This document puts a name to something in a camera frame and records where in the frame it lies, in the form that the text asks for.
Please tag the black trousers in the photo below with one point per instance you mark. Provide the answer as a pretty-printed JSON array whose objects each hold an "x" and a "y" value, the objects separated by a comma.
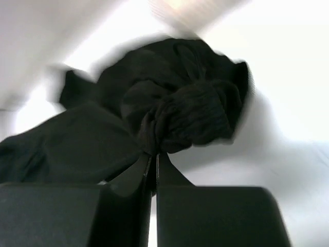
[{"x": 165, "y": 96}]

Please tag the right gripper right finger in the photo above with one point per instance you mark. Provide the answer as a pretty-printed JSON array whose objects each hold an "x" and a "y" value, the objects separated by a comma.
[{"x": 231, "y": 216}]

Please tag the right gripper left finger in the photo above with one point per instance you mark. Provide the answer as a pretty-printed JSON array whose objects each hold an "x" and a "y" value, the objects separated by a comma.
[{"x": 113, "y": 214}]

